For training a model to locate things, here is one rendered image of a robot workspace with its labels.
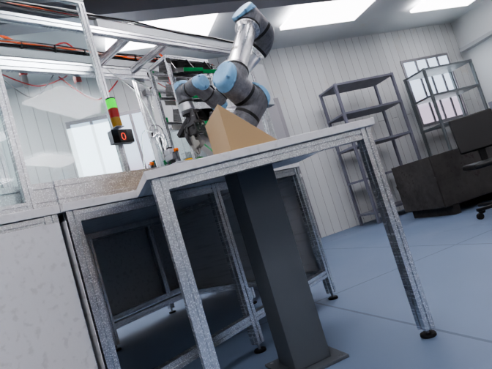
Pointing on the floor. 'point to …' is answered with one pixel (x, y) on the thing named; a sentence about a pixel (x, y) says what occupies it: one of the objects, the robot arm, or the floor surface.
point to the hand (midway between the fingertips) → (197, 151)
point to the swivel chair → (474, 142)
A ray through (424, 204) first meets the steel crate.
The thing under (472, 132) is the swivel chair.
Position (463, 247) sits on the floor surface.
